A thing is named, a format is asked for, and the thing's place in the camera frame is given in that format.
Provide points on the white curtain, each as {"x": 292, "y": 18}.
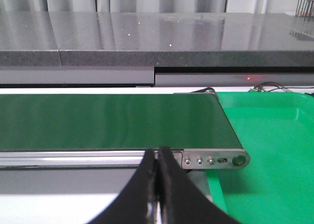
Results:
{"x": 152, "y": 6}

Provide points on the grey right cabinet panel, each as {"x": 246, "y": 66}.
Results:
{"x": 225, "y": 80}

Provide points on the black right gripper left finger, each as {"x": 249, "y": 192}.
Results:
{"x": 136, "y": 203}

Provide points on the aluminium conveyor side rail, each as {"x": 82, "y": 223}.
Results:
{"x": 72, "y": 159}

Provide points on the grey stone counter slab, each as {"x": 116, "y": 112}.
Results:
{"x": 64, "y": 39}

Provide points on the grey cabinet panel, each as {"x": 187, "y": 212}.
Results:
{"x": 79, "y": 75}
{"x": 225, "y": 80}

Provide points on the grey cabinet front panel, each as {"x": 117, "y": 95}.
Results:
{"x": 79, "y": 75}

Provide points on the green plastic tray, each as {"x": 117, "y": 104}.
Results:
{"x": 277, "y": 187}

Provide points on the metal conveyor end bracket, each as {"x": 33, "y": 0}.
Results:
{"x": 217, "y": 159}

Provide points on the metal wire rack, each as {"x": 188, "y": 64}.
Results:
{"x": 305, "y": 8}

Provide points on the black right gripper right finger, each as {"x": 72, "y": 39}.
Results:
{"x": 181, "y": 201}

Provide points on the green conveyor belt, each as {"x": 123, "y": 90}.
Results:
{"x": 83, "y": 122}

